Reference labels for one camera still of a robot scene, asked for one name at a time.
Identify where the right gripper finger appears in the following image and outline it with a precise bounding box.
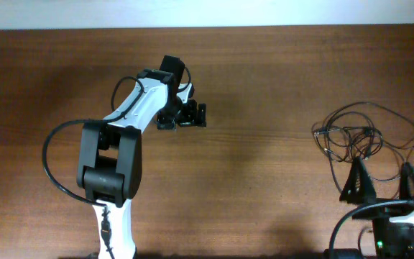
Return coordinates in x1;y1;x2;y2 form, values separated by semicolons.
399;162;414;199
339;157;377;204

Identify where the thin black micro-USB cable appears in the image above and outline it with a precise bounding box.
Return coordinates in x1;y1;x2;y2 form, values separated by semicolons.
321;101;414;182

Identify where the black USB cable thick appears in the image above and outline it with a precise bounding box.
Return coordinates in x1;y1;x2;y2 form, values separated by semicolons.
348;127;384;160

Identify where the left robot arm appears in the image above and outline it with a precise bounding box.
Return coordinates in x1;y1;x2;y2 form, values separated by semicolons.
77;55;206;258

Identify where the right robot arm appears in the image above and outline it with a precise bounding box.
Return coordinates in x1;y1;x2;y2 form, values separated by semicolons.
323;158;414;258

